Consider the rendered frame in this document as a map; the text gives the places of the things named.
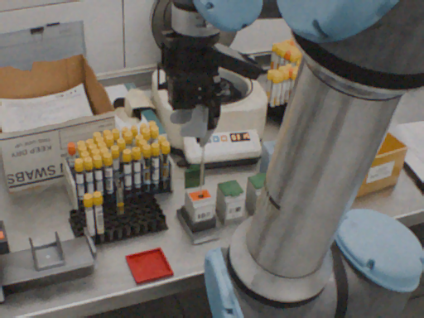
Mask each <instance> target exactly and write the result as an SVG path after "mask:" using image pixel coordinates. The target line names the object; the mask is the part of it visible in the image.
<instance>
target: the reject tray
mask: <svg viewBox="0 0 424 318"><path fill-rule="evenodd" d="M125 259H126V262H127V264H128V267H129V269H130V271H131V273H132V275H133V277H134V279H135V282H136V283H137V284H141V283H145V282H150V281H154V280H158V279H162V278H165V277H172V276H174V272H173V269H172V267H171V265H170V264H169V262H168V261H167V259H166V255H165V254H164V252H163V251H162V249H161V248H153V249H149V250H146V251H141V252H138V253H131V254H128V255H125Z"/></svg>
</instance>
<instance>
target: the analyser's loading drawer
mask: <svg viewBox="0 0 424 318"><path fill-rule="evenodd" d="M55 238H56V240H53V241H50V242H46V243H39V244H36V245H33V243H32V239H31V237H29V242H30V245H31V248H29V249H26V250H22V251H18V252H15V253H8V254H4V255H0V282H1V283H2V286H5V285H8V284H12V283H14V282H20V281H24V280H28V279H32V278H35V277H44V276H48V275H52V274H56V273H59V272H65V271H69V270H73V269H76V268H80V267H86V266H90V265H94V268H95V269H96V268H98V258H97V251H96V249H95V246H94V242H92V239H91V237H90V235H89V231H88V228H87V227H85V228H84V237H80V238H73V239H69V240H66V241H62V242H61V241H60V237H59V234H58V231H55ZM46 256H50V257H51V259H47V258H46Z"/></svg>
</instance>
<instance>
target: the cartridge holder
mask: <svg viewBox="0 0 424 318"><path fill-rule="evenodd" d="M176 215H177V216H178V218H179V220H180V221H181V222H182V224H183V226H184V227H185V230H186V232H187V233H188V235H189V237H190V239H191V241H192V242H193V243H200V242H204V241H208V240H211V239H216V238H220V231H219V229H218V228H217V226H216V217H215V215H214V217H213V218H208V219H205V220H201V221H198V222H192V220H191V218H190V216H189V215H188V213H187V211H186V209H185V205H182V206H181V209H178V210H176Z"/></svg>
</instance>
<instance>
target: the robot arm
mask: <svg viewBox="0 0 424 318"><path fill-rule="evenodd" d="M276 18H279V19H284V21H285V23H286V24H287V25H288V26H289V27H290V28H291V30H290V33H291V38H292V40H293V43H294V45H296V47H297V49H298V50H299V51H300V52H301V53H302V58H301V62H300V64H299V67H298V70H297V75H296V79H295V82H294V85H293V87H292V91H291V95H290V98H289V100H288V103H287V104H288V105H287V110H286V112H285V115H284V118H283V120H282V125H281V128H280V131H279V133H278V136H277V141H276V144H275V147H274V149H273V152H272V156H271V158H272V160H271V163H270V166H269V168H268V171H267V175H266V179H265V181H264V184H263V188H262V191H261V195H259V196H260V197H258V202H257V205H256V209H255V211H254V214H253V216H251V217H250V218H248V219H246V220H244V222H243V223H241V225H239V226H238V227H237V228H236V230H235V231H234V233H233V236H232V238H231V241H230V244H229V247H225V248H221V246H218V247H217V249H213V250H210V251H208V252H207V253H206V254H205V258H204V271H205V285H206V289H207V293H208V298H209V303H210V309H211V311H212V315H213V317H214V318H398V317H399V316H400V314H401V312H402V310H403V308H404V306H405V305H406V303H407V301H408V299H409V297H410V295H411V294H412V292H413V291H415V289H416V288H417V286H418V284H419V280H420V276H421V274H422V271H423V268H424V252H423V249H422V246H421V245H420V243H419V242H418V240H417V238H416V237H415V236H414V235H413V233H412V232H411V231H410V230H409V229H408V228H407V227H405V226H404V225H403V224H401V223H399V222H398V221H396V220H395V219H392V218H391V217H389V216H388V215H385V214H382V213H379V212H377V210H376V211H373V210H370V209H353V210H350V211H349V208H350V206H351V205H352V203H353V201H354V198H355V196H356V195H357V194H358V192H359V189H360V187H361V185H362V184H363V183H364V180H365V178H366V175H367V172H368V170H369V168H370V167H371V165H372V163H373V160H374V158H375V157H376V156H377V154H378V151H379V149H380V147H381V144H382V143H383V140H384V138H385V137H386V135H387V133H388V131H389V129H390V127H391V126H392V124H393V121H394V119H395V117H396V115H397V113H398V110H399V109H400V107H401V106H402V103H403V101H404V99H405V98H406V96H407V94H408V93H412V92H416V91H419V90H422V89H424V0H172V18H171V26H172V28H173V31H163V32H162V33H161V61H157V90H158V91H159V90H165V91H167V102H168V103H169V105H170V106H171V108H172V111H175V112H174V113H171V115H170V122H172V123H176V124H183V125H181V126H180V129H179V134H180V135H181V136H182V137H194V138H195V142H197V143H200V147H204V146H205V145H206V143H207V142H208V141H209V139H210V137H211V136H213V135H212V134H214V131H215V129H216V128H217V127H218V124H219V120H220V115H221V104H220V98H221V78H220V74H219V72H218V70H219V67H220V68H222V69H225V70H229V71H231V73H234V74H237V75H240V76H242V77H244V78H246V79H251V80H255V81H256V80H257V79H258V76H259V75H260V74H261V73H262V71H263V67H262V66H261V65H260V64H259V61H258V59H256V58H255V57H254V56H251V55H249V54H246V53H241V52H239V51H236V50H233V49H231V48H230V47H228V46H224V45H221V44H219V43H218V42H219V39H220V31H224V32H236V31H241V30H242V29H244V28H245V27H248V26H250V25H251V24H253V23H254V22H255V21H256V20H264V19H276ZM160 70H162V71H163V72H164V73H165V81H166V82H162V84H160Z"/></svg>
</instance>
